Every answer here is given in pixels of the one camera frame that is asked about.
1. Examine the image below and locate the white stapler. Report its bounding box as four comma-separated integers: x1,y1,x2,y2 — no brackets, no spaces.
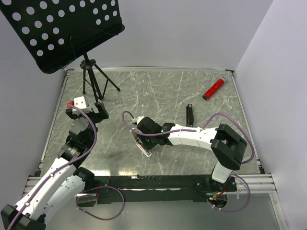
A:
130,128,152,158

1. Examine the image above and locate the small black tag object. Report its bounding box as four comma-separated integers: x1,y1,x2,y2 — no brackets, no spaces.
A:
186,104,194,127

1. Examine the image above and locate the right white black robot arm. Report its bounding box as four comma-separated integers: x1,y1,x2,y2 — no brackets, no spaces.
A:
134,116,247,191

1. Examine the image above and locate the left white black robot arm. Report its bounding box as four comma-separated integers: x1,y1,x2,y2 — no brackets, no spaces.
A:
0,102,109,230

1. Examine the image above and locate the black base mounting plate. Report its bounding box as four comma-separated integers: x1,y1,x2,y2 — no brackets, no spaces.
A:
77,175,237,204

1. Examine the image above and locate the red glitter tube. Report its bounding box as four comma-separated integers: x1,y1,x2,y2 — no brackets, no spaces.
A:
202,76,227,100

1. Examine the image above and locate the black perforated music stand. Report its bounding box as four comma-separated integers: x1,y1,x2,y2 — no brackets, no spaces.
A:
0,0,125,100

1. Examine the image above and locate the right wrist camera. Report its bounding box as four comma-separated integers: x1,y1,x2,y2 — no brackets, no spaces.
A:
131,115,144,126

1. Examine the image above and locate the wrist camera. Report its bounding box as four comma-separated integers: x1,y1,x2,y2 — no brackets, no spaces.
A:
67,96,91,114
131,115,144,126

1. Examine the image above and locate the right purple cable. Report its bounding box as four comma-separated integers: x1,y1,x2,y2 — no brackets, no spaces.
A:
122,110,255,213

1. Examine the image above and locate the purple cable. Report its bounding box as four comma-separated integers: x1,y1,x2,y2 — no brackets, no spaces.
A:
122,110,255,213
7,107,126,230

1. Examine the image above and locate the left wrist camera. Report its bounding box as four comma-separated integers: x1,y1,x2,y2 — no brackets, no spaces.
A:
67,96,91,114

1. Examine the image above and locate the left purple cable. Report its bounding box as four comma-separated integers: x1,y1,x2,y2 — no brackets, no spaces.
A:
7,107,126,230

